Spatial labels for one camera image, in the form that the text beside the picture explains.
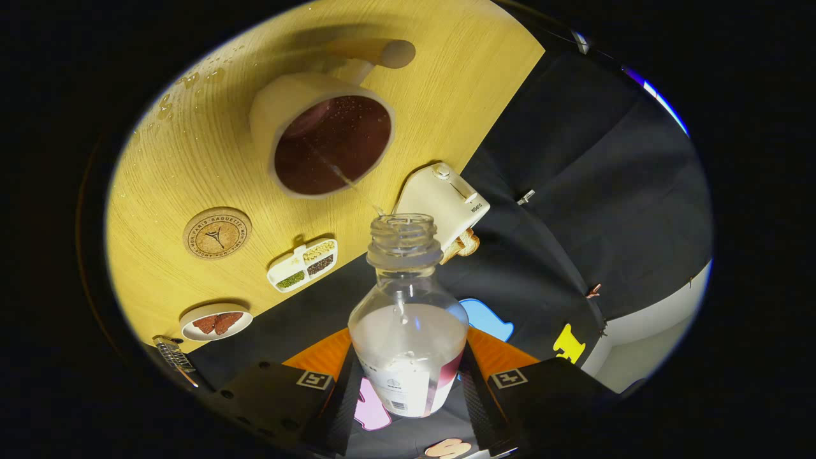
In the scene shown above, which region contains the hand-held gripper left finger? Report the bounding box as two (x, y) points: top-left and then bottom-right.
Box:
(204, 327), (365, 458)

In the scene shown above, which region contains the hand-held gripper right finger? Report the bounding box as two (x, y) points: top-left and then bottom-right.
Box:
(458, 326), (629, 456)

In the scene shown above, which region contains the clear plastic juice bottle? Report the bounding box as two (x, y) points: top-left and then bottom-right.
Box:
(348, 214), (470, 419)

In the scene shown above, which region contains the round cork coaster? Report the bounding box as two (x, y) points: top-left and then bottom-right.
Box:
(183, 207), (252, 260)

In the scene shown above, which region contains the cream cup with wooden handle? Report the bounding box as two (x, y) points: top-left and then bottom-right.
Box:
(249, 38), (416, 200)

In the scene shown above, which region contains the white round plate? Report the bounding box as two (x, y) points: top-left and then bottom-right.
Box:
(179, 302), (254, 342)

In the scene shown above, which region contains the white divided grain dish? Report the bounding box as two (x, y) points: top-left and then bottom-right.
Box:
(266, 237), (339, 293)

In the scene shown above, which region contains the cream toaster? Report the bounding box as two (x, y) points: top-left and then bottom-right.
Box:
(394, 162), (491, 251)

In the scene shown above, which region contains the black backdrop cloth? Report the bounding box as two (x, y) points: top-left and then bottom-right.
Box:
(188, 0), (713, 459)

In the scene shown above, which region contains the wooden table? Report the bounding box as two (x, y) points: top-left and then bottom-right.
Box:
(105, 0), (546, 358)

